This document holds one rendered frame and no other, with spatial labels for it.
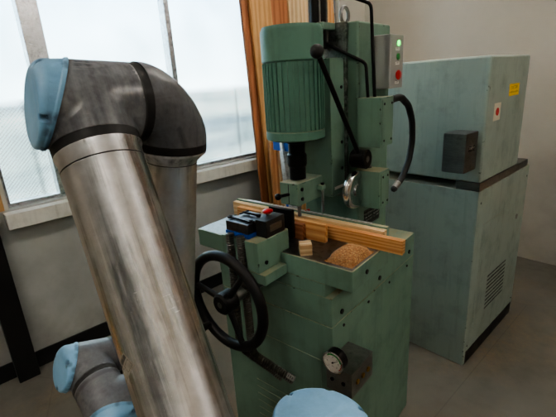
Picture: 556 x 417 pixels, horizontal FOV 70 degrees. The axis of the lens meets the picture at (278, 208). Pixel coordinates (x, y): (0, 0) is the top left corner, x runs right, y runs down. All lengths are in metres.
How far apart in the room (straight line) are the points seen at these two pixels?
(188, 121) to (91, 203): 0.20
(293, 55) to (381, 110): 0.32
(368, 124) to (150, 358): 0.97
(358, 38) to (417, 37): 2.29
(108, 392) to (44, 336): 1.68
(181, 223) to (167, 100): 0.21
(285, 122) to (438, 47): 2.48
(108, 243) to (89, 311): 2.04
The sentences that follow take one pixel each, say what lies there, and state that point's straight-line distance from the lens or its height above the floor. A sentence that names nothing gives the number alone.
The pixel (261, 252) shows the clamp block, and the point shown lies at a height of 0.93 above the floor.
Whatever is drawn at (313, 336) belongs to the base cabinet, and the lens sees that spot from 1.21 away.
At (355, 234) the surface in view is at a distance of 1.16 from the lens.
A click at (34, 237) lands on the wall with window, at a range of 2.33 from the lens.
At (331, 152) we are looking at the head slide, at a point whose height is 1.14.
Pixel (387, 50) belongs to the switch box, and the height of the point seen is 1.43.
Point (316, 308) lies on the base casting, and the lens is 1.14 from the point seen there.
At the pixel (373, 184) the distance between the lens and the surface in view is 1.28.
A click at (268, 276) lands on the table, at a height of 0.86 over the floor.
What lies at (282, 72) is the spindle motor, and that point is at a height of 1.39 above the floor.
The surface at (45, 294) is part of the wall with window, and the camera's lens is 2.44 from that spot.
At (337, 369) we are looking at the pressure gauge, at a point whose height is 0.64.
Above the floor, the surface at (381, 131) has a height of 1.20.
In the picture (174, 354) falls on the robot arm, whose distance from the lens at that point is 0.52.
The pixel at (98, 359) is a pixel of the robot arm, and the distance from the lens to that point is 0.93.
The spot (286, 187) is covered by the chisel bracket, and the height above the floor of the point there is 1.06.
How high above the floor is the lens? 1.36
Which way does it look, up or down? 18 degrees down
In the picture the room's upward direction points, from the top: 4 degrees counter-clockwise
